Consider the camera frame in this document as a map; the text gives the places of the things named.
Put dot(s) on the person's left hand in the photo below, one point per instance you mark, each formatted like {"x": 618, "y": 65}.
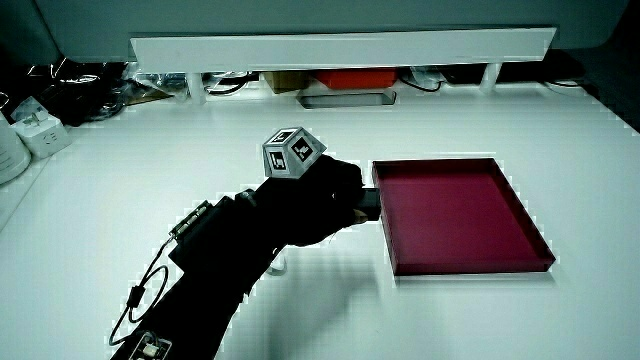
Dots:
{"x": 310, "y": 205}

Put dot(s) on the black charger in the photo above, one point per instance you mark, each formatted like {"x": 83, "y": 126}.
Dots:
{"x": 369, "y": 202}

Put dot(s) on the person's left forearm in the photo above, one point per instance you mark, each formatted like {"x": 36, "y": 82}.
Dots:
{"x": 215, "y": 270}

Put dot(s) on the white desk shelf riser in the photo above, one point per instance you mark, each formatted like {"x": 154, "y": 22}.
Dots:
{"x": 340, "y": 49}

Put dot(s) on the white desk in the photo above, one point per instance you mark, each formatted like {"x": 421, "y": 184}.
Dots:
{"x": 150, "y": 165}

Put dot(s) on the grey flat tray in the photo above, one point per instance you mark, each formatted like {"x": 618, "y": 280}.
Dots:
{"x": 345, "y": 99}

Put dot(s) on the brown cardboard box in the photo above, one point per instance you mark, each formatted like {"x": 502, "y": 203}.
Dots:
{"x": 285, "y": 81}

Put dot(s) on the orange box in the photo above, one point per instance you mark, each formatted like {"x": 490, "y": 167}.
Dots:
{"x": 356, "y": 78}

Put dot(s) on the dark red square tray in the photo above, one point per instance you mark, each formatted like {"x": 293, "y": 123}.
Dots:
{"x": 455, "y": 215}

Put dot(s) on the grey monitor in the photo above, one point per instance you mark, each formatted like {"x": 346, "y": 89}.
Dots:
{"x": 300, "y": 17}

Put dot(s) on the clear plastic bag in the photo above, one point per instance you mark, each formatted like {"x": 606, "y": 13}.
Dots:
{"x": 160, "y": 80}

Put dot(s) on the small white circuit module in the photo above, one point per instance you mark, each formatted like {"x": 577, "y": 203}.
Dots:
{"x": 150, "y": 347}

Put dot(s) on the white power adapter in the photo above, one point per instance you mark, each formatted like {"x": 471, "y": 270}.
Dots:
{"x": 42, "y": 135}

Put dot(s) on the white round container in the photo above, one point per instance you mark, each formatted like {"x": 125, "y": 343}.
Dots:
{"x": 10, "y": 155}

